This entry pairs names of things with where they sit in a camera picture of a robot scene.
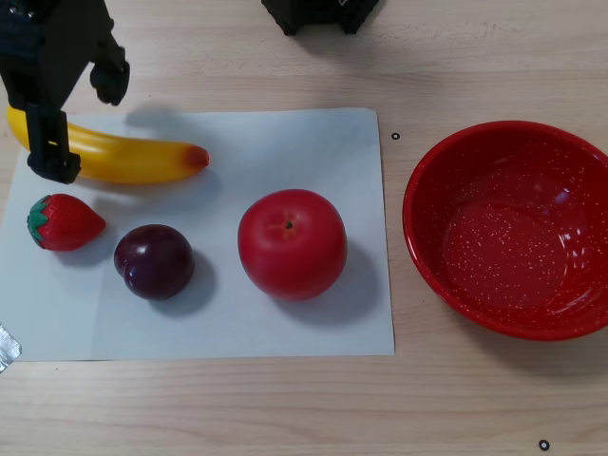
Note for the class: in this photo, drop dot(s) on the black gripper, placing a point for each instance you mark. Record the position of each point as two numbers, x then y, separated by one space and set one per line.
47 76

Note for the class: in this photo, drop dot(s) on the yellow toy banana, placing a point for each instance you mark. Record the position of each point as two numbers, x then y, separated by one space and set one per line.
133 159

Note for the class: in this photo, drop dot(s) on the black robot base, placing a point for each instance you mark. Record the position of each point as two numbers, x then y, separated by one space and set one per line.
304 16

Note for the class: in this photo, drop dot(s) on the red speckled bowl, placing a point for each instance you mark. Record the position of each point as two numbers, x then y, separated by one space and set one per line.
503 247

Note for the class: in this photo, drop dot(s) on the red toy strawberry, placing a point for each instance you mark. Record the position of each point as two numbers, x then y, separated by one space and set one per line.
66 223

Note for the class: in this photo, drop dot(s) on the dark purple toy plum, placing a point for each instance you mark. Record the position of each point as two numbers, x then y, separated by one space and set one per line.
154 261

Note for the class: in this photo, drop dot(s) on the red toy apple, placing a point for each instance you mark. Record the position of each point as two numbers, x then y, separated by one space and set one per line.
292 244

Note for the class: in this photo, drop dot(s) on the white paper sheet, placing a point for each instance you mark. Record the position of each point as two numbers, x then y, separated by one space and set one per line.
285 332

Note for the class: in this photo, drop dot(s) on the grey duct tape piece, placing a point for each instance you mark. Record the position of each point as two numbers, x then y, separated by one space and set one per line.
7 349

